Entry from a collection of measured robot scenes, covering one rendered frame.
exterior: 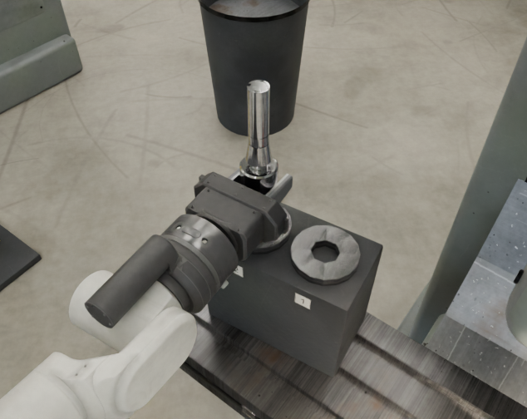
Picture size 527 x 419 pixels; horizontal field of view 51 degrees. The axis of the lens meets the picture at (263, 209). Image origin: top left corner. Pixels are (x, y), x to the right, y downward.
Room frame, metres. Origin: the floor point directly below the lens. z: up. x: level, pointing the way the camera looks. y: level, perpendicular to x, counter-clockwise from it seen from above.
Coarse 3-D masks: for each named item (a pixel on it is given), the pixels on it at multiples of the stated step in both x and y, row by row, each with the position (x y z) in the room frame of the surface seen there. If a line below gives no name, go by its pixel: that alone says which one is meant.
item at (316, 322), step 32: (288, 224) 0.48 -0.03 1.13; (320, 224) 0.49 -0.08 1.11; (256, 256) 0.44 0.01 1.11; (288, 256) 0.44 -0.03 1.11; (320, 256) 0.44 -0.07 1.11; (352, 256) 0.43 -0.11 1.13; (224, 288) 0.44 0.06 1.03; (256, 288) 0.42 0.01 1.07; (288, 288) 0.39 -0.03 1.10; (320, 288) 0.38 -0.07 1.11; (352, 288) 0.38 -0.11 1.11; (224, 320) 0.45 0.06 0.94; (256, 320) 0.42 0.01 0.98; (288, 320) 0.39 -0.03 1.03; (320, 320) 0.37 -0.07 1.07; (352, 320) 0.38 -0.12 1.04; (288, 352) 0.39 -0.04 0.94; (320, 352) 0.36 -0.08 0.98
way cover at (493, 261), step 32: (512, 192) 0.60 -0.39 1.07; (480, 256) 0.55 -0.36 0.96; (512, 256) 0.54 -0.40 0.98; (480, 288) 0.51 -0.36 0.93; (512, 288) 0.50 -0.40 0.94; (448, 320) 0.48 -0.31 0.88; (480, 320) 0.47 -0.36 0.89; (448, 352) 0.43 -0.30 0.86; (512, 352) 0.42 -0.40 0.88; (512, 384) 0.37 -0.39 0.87
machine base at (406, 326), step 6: (426, 288) 1.00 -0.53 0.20; (420, 294) 0.98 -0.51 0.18; (420, 300) 0.95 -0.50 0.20; (414, 306) 0.93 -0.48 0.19; (408, 312) 0.92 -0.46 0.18; (414, 312) 0.91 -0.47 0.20; (408, 318) 0.89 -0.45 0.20; (414, 318) 0.88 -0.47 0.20; (402, 324) 0.87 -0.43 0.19; (408, 324) 0.86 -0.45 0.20; (402, 330) 0.84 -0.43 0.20; (408, 330) 0.84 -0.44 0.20
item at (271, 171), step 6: (240, 162) 0.49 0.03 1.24; (246, 162) 0.48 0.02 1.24; (270, 162) 0.48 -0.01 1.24; (276, 162) 0.48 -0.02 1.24; (240, 168) 0.47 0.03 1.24; (246, 168) 0.47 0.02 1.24; (270, 168) 0.47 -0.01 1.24; (276, 168) 0.47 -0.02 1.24; (240, 174) 0.47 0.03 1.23; (246, 174) 0.46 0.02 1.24; (252, 174) 0.46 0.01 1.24; (258, 174) 0.46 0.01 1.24; (264, 174) 0.46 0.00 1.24; (270, 174) 0.46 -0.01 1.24; (276, 174) 0.47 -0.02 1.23; (252, 180) 0.46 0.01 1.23; (258, 180) 0.46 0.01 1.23; (264, 180) 0.46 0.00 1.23; (270, 180) 0.46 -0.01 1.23
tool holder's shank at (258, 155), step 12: (252, 84) 0.49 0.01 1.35; (264, 84) 0.49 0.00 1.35; (252, 96) 0.47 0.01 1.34; (264, 96) 0.47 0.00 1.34; (252, 108) 0.47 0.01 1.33; (264, 108) 0.47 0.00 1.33; (252, 120) 0.47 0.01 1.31; (264, 120) 0.47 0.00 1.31; (252, 132) 0.47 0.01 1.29; (264, 132) 0.47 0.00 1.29; (252, 144) 0.47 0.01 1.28; (264, 144) 0.47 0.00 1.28; (252, 156) 0.47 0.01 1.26; (264, 156) 0.47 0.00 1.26; (252, 168) 0.47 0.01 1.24; (264, 168) 0.47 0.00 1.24
